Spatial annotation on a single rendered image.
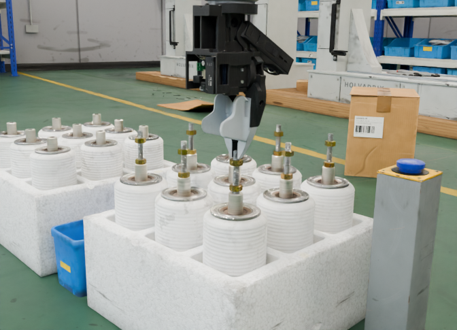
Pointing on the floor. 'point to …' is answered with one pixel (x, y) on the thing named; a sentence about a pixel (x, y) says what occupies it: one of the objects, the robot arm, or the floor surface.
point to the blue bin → (71, 256)
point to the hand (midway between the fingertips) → (240, 147)
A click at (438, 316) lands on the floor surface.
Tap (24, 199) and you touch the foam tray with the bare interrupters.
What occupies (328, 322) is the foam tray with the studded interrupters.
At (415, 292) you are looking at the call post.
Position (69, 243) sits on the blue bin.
